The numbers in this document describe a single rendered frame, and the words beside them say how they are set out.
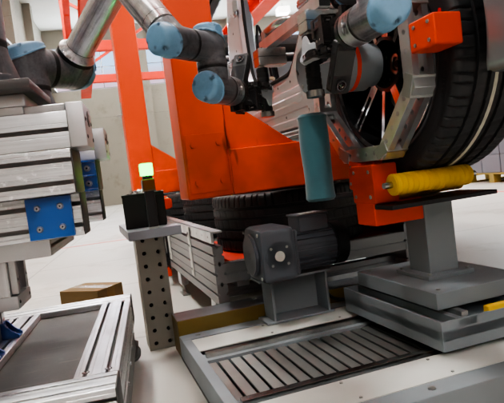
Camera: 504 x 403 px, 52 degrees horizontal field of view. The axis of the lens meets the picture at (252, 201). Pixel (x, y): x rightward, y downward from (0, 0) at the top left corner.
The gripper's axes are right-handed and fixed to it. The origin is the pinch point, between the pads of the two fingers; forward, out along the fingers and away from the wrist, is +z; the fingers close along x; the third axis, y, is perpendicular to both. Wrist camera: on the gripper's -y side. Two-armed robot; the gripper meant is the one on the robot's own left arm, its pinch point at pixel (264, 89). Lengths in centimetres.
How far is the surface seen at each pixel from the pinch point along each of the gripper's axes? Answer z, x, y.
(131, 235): -17, -44, 39
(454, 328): -11, 48, 68
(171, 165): 160, -151, 12
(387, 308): 3, 29, 68
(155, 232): -11, -39, 39
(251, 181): 18.9, -17.8, 27.3
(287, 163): 29.1, -7.7, 22.5
